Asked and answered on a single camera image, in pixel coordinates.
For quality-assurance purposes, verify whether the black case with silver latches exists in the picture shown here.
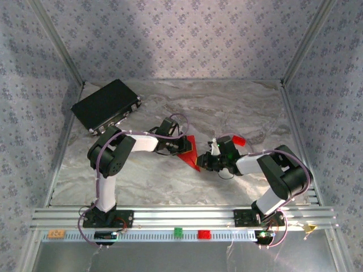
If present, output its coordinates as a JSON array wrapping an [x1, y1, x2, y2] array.
[[70, 78, 142, 137]]

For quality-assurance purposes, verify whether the aluminium mounting rail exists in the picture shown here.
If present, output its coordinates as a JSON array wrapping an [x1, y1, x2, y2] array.
[[30, 206, 340, 231]]

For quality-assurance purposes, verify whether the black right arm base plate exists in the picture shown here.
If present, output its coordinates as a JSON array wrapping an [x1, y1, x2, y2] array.
[[233, 209, 286, 227]]

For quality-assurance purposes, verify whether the aluminium frame bar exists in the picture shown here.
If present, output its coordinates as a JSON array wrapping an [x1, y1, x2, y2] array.
[[44, 82, 86, 207], [280, 0, 340, 86], [279, 80, 323, 207]]

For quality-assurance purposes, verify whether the slotted grey cable duct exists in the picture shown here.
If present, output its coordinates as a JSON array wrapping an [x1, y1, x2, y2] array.
[[41, 229, 258, 243]]

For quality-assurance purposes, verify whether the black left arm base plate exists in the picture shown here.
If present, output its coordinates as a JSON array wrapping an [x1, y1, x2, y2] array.
[[82, 210, 134, 229]]

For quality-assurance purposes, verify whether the thin red wire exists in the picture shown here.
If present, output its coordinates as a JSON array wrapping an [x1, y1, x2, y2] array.
[[115, 217, 129, 233]]

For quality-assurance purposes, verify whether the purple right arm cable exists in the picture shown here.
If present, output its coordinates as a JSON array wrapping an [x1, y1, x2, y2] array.
[[214, 132, 315, 250]]

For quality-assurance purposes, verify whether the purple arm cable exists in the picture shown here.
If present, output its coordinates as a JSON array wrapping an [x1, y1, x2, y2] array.
[[214, 132, 315, 250], [78, 113, 190, 250]]

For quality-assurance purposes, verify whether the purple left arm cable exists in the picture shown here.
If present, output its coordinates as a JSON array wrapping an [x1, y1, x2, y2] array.
[[78, 113, 190, 250]]

